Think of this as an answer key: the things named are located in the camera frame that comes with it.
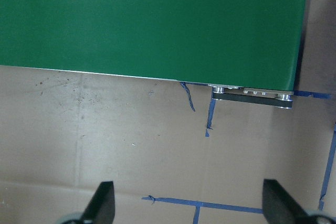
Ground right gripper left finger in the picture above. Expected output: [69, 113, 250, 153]
[79, 181, 115, 224]

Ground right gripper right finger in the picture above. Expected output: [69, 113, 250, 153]
[262, 179, 314, 224]

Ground green conveyor belt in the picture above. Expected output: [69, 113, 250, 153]
[1, 0, 306, 108]

